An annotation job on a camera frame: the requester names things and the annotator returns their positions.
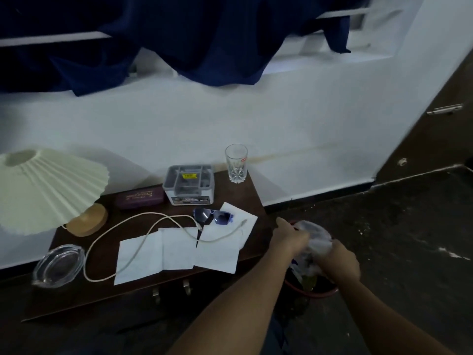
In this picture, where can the person's right hand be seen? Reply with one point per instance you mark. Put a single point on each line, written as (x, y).
(342, 264)

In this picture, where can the person's left hand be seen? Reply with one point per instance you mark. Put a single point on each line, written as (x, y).
(286, 240)

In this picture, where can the person's left fingers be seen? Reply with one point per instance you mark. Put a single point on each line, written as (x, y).
(301, 239)

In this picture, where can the person's right fingers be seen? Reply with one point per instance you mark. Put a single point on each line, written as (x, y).
(326, 258)

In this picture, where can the white plastic bag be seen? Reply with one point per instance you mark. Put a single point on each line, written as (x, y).
(317, 236)

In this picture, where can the person's left forearm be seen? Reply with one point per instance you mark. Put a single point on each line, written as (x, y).
(236, 306)

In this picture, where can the person's right forearm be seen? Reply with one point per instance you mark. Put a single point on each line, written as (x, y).
(384, 321)

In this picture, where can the dark bin with red rim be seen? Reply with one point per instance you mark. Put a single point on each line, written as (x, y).
(314, 290)

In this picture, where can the white paper napkin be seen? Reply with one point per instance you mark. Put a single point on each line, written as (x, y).
(136, 260)
(218, 255)
(179, 251)
(242, 221)

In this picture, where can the blue sunglasses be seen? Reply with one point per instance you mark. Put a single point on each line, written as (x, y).
(214, 217)

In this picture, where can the clear drinking glass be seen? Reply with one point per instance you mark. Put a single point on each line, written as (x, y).
(236, 164)

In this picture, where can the clear plastic organizer box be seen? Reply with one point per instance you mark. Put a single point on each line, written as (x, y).
(188, 184)

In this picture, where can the dark brown door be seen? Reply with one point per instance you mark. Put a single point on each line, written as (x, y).
(432, 144)

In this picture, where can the maroon glasses case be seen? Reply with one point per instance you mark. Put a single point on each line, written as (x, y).
(139, 197)

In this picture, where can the silver door latch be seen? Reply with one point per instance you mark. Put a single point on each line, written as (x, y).
(444, 109)

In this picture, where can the dark wooden nightstand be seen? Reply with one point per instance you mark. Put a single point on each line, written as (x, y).
(111, 295)

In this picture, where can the dark blue curtain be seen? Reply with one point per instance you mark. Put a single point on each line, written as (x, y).
(207, 36)

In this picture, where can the clear glass ashtray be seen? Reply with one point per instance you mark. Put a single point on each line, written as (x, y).
(59, 265)

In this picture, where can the cream pleated table lamp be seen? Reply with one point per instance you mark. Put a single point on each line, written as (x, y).
(44, 188)

